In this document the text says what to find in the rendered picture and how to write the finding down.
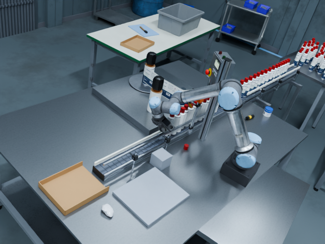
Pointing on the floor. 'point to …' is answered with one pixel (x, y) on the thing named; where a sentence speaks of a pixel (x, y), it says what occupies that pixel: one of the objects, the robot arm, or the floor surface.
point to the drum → (146, 7)
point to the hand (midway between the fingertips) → (165, 131)
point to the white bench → (119, 36)
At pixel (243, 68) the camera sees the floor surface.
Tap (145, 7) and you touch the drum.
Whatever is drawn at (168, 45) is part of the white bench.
